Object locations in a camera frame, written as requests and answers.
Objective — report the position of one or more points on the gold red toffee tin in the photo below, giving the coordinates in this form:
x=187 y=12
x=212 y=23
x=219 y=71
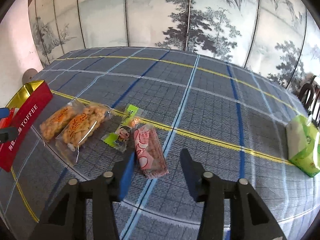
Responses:
x=23 y=120

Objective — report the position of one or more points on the red foil snack packet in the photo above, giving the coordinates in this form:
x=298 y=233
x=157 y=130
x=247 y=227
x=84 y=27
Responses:
x=6 y=122

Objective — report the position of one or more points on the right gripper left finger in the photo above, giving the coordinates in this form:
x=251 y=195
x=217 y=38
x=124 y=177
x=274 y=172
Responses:
x=65 y=218

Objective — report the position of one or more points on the right fried twist snack bag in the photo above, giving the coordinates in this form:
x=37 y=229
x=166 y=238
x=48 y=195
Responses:
x=79 y=129

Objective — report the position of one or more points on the pink white snack packet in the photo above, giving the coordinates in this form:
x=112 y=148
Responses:
x=149 y=152

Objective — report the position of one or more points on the painted folding screen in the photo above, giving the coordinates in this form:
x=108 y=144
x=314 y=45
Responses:
x=278 y=39

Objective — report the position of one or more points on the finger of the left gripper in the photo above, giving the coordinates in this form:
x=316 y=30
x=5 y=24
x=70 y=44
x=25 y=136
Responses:
x=4 y=112
x=8 y=134

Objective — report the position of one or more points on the left fried twist snack bag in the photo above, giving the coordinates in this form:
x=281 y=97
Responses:
x=53 y=125

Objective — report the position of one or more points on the dark wooden chair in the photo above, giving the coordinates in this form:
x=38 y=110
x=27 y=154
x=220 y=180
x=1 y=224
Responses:
x=309 y=97

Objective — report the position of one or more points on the green cartoon candy packet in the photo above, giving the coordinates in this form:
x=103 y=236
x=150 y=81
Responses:
x=120 y=137

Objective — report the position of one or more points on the blue plaid tablecloth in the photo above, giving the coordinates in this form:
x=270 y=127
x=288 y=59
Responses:
x=231 y=120

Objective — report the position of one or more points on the fried twist snack bag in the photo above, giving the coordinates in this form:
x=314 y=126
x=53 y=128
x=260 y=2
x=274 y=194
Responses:
x=79 y=129
x=53 y=125

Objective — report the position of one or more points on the green tissue pack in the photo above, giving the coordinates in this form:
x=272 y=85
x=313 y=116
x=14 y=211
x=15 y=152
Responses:
x=303 y=144

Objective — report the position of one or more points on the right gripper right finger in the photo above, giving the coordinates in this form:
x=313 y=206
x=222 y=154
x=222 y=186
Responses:
x=250 y=218

